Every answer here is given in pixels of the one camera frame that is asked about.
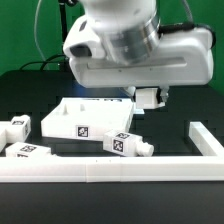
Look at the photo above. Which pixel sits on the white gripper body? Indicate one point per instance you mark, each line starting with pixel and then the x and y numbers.
pixel 144 55

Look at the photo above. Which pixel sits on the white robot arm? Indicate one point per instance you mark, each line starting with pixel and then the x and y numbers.
pixel 121 14

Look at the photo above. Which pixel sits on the white U-shaped fence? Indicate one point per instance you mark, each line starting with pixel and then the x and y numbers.
pixel 208 166

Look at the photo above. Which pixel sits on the white sheet with tags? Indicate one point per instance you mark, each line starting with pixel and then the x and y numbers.
pixel 141 111

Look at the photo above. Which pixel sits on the white square tabletop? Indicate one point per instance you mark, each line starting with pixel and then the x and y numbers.
pixel 88 118

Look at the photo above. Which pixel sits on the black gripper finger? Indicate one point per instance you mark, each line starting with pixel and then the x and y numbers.
pixel 164 95

